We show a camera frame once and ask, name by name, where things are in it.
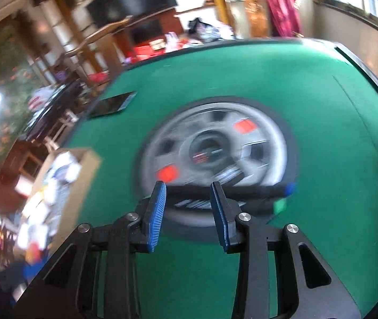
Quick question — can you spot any black glossy furniture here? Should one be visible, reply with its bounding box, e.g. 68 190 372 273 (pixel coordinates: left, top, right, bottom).
19 80 84 142

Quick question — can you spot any plain wooden chair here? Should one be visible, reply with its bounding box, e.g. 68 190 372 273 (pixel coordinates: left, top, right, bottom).
63 15 134 92

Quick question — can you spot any red cloth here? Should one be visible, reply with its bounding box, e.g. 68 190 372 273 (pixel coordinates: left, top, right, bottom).
263 0 303 38

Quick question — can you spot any black smartphone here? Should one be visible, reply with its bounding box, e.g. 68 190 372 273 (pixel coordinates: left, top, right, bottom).
87 91 138 119

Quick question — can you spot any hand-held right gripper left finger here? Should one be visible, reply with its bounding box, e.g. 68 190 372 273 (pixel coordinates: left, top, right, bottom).
14 181 167 319

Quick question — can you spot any wooden chair back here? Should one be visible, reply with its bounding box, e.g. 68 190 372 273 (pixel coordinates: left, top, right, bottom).
215 0 271 39

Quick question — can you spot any brown cardboard box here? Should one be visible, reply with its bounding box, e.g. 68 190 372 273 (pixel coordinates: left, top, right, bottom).
12 148 102 274

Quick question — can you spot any black pen with blue tip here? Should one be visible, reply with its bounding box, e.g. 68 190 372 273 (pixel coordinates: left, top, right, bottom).
165 182 298 207

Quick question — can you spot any green floral wall painting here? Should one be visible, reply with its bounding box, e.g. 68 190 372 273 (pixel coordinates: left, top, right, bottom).
0 23 45 162

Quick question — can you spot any black pen with green tip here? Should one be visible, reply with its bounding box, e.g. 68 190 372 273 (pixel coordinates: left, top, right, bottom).
172 197 290 214

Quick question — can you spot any round table centre disc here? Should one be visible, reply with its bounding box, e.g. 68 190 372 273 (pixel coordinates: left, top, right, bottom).
139 96 299 238

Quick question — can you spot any dark floral bag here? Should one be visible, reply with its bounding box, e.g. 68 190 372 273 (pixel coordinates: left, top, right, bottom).
187 16 236 43

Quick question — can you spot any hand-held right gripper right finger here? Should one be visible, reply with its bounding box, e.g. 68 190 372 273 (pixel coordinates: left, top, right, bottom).
210 182 360 319

